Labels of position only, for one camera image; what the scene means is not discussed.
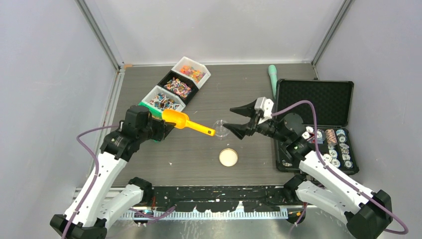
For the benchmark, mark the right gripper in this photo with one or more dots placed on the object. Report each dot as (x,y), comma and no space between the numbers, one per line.
(250,128)

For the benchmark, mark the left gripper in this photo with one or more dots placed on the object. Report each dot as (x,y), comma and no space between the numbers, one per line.
(163,128)

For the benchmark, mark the green candy bin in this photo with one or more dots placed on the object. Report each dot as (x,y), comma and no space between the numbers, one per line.
(148,115)

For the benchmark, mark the yellow plastic scoop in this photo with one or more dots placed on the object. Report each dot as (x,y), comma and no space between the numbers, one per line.
(182,121)

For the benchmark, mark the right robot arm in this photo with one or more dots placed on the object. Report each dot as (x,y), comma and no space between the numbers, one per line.
(365,213)

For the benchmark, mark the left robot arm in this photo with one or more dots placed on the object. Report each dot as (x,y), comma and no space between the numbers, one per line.
(89,217)

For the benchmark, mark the clear plastic jar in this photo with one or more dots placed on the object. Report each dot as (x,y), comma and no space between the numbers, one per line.
(220,130)

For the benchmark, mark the white lollipop bin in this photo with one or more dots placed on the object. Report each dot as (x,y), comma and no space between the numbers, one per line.
(159,99)

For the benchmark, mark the black swirl lollipop bin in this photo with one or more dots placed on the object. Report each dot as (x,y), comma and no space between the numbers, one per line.
(179,85)

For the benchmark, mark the white gummy candy bin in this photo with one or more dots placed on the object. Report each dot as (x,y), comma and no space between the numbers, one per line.
(193,70)

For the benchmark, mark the black poker chip case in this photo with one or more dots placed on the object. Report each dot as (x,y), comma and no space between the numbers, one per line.
(332,103)

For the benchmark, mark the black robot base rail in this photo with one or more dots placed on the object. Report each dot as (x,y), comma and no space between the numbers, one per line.
(221,198)

